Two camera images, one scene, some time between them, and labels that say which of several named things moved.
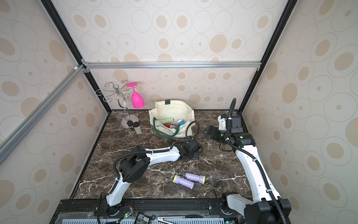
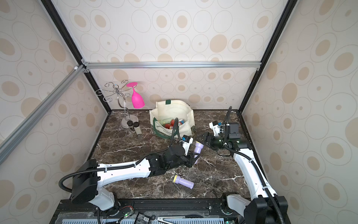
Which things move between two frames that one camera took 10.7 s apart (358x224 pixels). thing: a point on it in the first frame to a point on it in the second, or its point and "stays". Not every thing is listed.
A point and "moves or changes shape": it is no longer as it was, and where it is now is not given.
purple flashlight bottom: x=177 y=179 stays
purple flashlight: x=201 y=178 moves or changes shape
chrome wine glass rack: x=121 y=96 stays
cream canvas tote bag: x=172 y=118 stays
